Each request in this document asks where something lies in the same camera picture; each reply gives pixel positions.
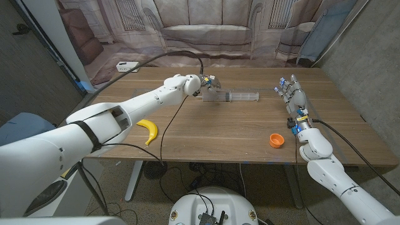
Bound grey table leg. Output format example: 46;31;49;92
284;164;304;209

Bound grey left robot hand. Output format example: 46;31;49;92
199;74;222;94

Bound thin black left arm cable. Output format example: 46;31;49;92
101;94;189;166

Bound black round ribbed disc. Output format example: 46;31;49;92
144;161;168;181

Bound yellow toy banana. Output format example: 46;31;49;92
136;119;159;146

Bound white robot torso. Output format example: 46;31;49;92
168;186;259;225

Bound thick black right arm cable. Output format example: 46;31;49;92
311;118;400;197

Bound small orange cup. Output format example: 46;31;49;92
269;133;285;149

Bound large clear plastic syringe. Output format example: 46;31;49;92
196;90;260;103

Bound white table leg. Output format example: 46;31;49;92
124;161;144;203

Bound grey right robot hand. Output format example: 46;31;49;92
274;74;313;131

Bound white flat base plate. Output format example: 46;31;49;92
59;159;104;218

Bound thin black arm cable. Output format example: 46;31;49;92
101;94;189;166
293;133;323;225

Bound printed sofa room backdrop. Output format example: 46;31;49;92
56;0;369;87

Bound white power outlet box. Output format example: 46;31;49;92
116;61;141;73

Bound blue padded chair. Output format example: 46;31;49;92
0;112;57;146

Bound white upright panel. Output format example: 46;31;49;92
21;0;103;94

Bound tangled black floor cables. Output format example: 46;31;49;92
159;162;248;204

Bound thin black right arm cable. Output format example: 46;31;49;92
293;133;323;225

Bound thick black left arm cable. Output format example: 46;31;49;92
74;49;204;216

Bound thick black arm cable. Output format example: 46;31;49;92
74;49;204;216
311;118;400;197

